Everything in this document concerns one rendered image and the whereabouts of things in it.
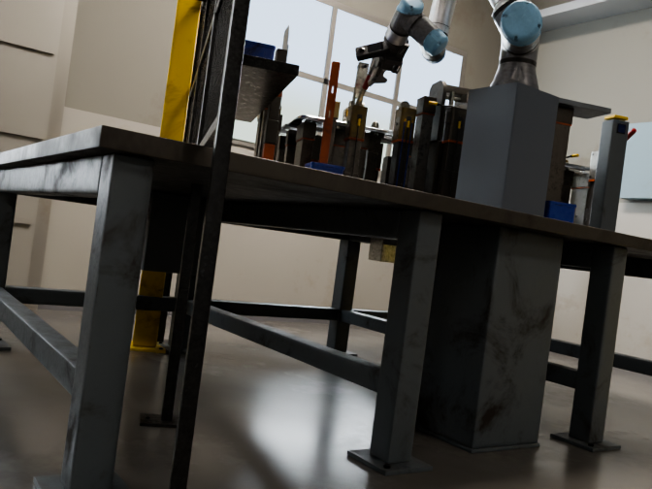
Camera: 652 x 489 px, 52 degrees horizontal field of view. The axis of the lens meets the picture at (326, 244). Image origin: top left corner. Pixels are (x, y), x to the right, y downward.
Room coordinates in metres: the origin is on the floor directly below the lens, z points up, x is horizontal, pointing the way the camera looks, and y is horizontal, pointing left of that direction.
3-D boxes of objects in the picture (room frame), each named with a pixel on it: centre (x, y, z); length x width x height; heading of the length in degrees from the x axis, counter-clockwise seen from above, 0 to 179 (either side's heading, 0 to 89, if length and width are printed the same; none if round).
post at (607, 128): (2.49, -1.02, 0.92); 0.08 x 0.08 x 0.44; 15
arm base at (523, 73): (2.12, -0.53, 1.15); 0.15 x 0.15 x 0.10
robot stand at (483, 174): (2.12, -0.53, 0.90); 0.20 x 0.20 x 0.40; 34
